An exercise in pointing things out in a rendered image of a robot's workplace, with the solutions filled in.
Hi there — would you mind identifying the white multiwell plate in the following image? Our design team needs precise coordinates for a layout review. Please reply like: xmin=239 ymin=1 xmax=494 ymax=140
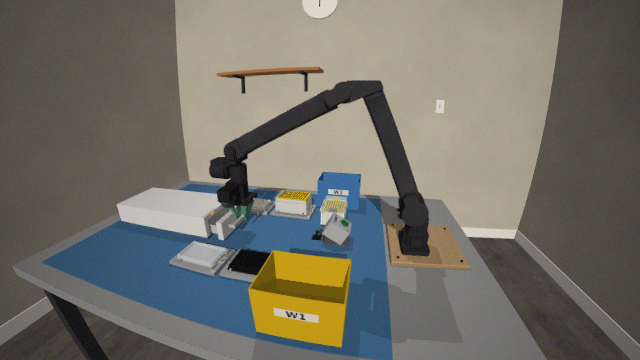
xmin=177 ymin=241 xmax=228 ymax=267

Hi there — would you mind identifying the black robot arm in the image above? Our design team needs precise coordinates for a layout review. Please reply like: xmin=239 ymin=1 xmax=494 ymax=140
xmin=209 ymin=80 xmax=430 ymax=256

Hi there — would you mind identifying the white button box with green key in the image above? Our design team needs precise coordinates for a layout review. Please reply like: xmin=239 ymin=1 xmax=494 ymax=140
xmin=312 ymin=212 xmax=352 ymax=247

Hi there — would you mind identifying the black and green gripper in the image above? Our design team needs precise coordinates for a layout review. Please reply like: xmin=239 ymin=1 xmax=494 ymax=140
xmin=229 ymin=192 xmax=257 ymax=222

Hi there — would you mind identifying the blue bench mat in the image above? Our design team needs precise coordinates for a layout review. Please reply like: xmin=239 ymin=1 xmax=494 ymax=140
xmin=42 ymin=198 xmax=393 ymax=360

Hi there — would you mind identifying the yellow open-top bin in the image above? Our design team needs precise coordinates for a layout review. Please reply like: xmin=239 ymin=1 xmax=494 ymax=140
xmin=248 ymin=250 xmax=351 ymax=347

